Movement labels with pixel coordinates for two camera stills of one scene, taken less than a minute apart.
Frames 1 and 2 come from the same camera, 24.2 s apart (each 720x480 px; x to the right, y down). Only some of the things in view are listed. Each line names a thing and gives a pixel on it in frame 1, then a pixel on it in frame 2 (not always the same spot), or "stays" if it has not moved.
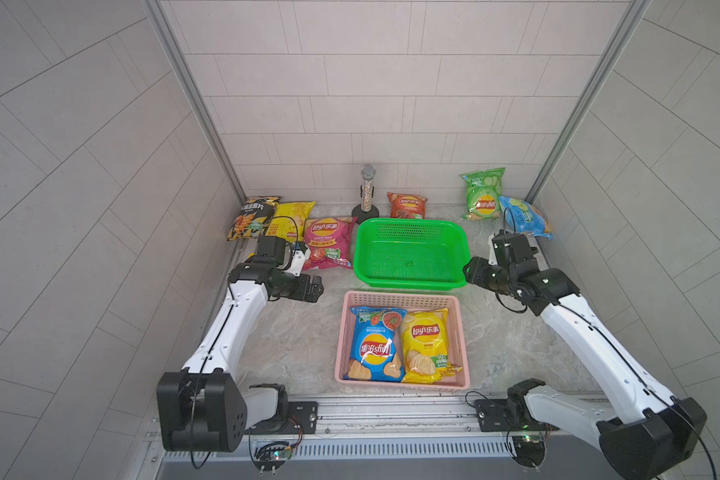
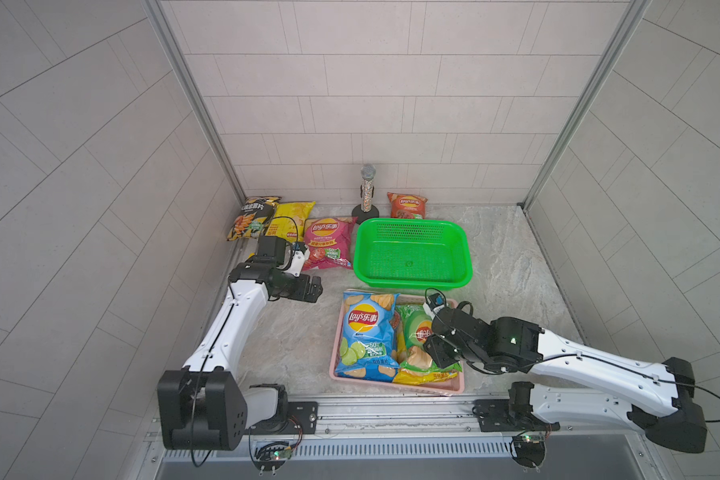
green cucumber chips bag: x=483 y=193 to x=418 y=326
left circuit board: x=273 y=456 stays
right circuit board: x=529 y=453 stays
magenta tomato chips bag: x=329 y=241 stays
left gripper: x=300 y=291 stays
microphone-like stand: x=366 y=210 stays
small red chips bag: x=407 y=206 stays
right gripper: x=474 y=269 to x=432 y=344
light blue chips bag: x=526 y=218 to x=367 y=337
